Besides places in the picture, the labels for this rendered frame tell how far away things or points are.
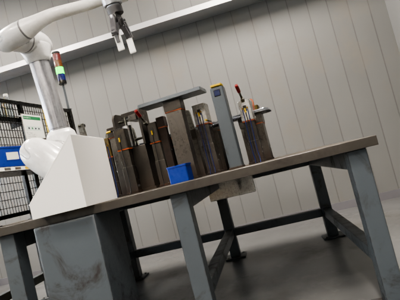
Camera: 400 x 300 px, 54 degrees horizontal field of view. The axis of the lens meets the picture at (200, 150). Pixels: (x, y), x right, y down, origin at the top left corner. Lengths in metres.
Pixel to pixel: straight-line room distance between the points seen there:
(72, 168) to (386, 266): 1.36
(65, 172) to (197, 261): 0.69
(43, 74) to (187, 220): 1.10
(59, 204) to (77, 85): 3.19
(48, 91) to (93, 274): 0.98
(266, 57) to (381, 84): 1.22
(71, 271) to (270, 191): 2.82
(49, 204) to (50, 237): 0.17
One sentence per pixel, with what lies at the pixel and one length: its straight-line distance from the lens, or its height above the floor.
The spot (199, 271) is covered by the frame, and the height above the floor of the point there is 0.31.
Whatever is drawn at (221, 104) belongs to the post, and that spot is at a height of 1.04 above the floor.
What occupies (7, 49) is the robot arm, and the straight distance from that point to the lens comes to 2.21.
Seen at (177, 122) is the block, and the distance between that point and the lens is 2.14.
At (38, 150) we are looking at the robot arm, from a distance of 2.02.
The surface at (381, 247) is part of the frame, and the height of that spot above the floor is 0.25.
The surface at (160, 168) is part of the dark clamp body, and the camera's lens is 2.31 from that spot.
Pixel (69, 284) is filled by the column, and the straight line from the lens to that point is 1.93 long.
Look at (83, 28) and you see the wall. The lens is 5.01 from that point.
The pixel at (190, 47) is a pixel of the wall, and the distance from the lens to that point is 4.55.
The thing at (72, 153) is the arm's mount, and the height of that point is 0.93.
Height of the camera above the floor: 0.72
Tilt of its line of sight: 3 degrees up
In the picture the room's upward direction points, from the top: 14 degrees counter-clockwise
